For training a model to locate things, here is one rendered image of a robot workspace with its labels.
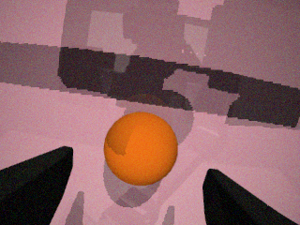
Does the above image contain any brown ball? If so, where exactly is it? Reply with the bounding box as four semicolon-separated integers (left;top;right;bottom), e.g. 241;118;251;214
104;112;177;187

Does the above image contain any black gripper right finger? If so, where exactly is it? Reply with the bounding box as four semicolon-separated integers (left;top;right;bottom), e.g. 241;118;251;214
202;169;297;225

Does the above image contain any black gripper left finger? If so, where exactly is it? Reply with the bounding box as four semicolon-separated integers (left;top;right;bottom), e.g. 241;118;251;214
0;145;74;225

